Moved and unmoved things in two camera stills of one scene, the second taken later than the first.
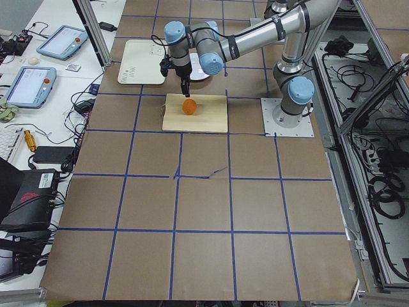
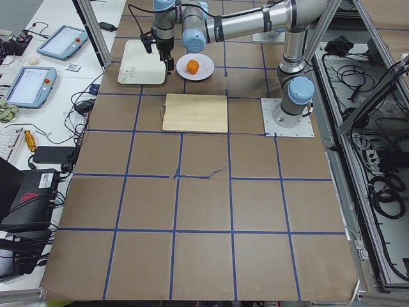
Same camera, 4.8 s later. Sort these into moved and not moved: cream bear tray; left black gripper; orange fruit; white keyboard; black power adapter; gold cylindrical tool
Moved: orange fruit; left black gripper
Not moved: black power adapter; cream bear tray; white keyboard; gold cylindrical tool
